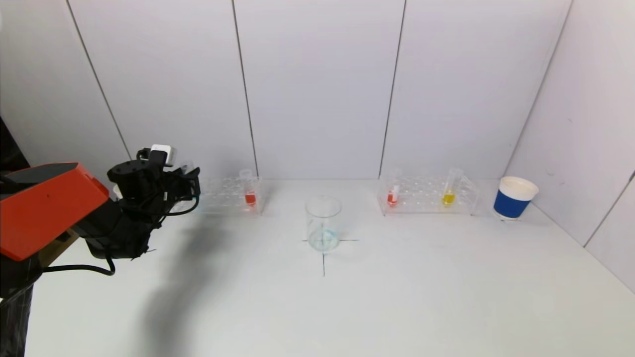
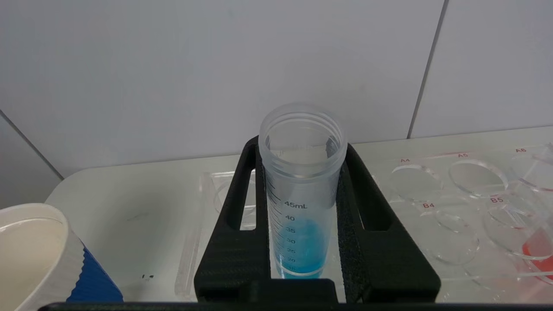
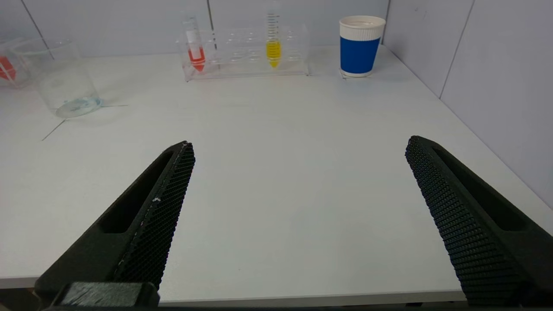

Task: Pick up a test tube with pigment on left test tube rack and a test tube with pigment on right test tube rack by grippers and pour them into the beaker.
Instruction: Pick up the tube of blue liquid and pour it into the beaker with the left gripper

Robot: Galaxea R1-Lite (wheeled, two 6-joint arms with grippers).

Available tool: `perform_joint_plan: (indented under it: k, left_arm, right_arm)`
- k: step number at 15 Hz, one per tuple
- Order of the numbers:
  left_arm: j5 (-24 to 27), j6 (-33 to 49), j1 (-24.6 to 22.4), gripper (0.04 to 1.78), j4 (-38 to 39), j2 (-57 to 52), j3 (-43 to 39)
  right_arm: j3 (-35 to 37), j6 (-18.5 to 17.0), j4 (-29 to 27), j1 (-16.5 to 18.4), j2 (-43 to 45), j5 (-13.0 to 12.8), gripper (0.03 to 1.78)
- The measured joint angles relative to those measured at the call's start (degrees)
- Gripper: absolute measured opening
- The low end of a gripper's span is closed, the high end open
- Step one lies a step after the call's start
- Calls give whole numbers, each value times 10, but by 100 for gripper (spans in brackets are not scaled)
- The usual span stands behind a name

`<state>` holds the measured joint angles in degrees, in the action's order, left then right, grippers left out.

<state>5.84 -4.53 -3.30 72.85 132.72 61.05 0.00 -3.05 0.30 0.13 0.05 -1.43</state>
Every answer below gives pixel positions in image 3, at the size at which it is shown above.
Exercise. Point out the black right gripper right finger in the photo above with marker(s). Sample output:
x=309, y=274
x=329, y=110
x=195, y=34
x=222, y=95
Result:
x=475, y=233

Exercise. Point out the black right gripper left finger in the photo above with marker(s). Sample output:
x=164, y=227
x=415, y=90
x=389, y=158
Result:
x=147, y=224

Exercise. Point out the clear glass beaker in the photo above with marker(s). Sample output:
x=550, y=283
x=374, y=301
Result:
x=73, y=106

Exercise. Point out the red pigment tube white label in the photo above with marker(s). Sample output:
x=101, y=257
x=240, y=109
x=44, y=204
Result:
x=196, y=56

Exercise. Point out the clear acrylic test tube rack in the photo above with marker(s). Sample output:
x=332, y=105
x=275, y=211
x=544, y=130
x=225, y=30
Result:
x=246, y=56
x=21, y=77

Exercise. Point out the yellow pigment test tube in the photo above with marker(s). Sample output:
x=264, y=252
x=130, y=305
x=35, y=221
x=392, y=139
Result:
x=273, y=52

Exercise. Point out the blue white paper cup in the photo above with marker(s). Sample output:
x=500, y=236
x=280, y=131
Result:
x=360, y=52

